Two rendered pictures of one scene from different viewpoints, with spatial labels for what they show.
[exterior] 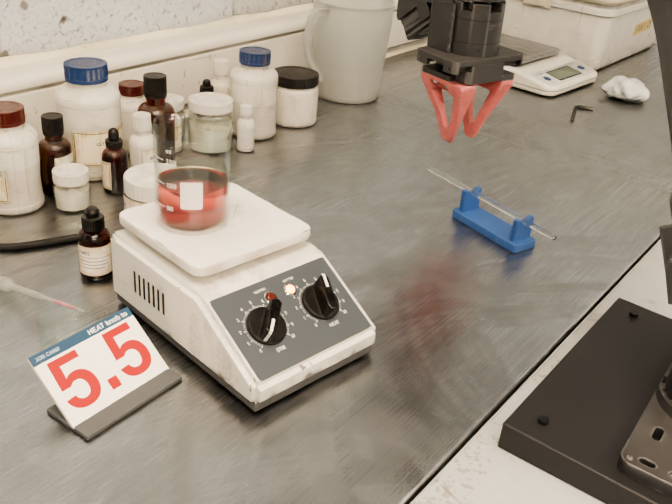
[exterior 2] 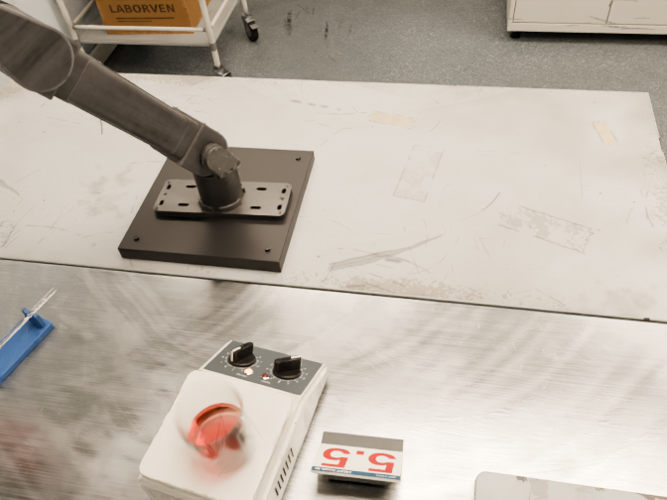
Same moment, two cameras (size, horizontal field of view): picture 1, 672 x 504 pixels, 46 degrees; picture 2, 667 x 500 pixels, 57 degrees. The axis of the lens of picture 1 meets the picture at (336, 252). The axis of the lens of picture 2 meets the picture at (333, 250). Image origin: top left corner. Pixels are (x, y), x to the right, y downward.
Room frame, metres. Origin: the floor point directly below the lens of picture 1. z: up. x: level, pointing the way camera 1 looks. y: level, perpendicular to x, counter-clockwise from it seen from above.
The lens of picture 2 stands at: (0.55, 0.41, 1.56)
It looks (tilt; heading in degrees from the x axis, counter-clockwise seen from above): 49 degrees down; 250
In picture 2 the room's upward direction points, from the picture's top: 7 degrees counter-clockwise
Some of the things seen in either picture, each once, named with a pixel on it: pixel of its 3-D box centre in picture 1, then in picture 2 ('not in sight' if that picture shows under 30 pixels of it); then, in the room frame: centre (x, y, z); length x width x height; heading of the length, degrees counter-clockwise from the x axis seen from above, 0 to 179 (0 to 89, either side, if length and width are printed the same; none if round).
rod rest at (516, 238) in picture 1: (494, 217); (12, 343); (0.79, -0.17, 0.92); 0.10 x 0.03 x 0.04; 37
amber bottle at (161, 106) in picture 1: (156, 119); not in sight; (0.90, 0.23, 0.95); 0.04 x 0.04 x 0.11
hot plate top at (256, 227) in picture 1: (215, 224); (217, 435); (0.59, 0.10, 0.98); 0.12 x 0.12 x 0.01; 46
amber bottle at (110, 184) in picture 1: (114, 159); not in sight; (0.81, 0.25, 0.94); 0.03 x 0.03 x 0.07
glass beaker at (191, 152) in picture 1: (190, 176); (216, 433); (0.58, 0.12, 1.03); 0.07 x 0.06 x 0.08; 52
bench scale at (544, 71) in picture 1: (515, 61); not in sight; (1.47, -0.30, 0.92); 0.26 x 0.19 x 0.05; 50
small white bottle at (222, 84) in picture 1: (221, 90); not in sight; (1.07, 0.18, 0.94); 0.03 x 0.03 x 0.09
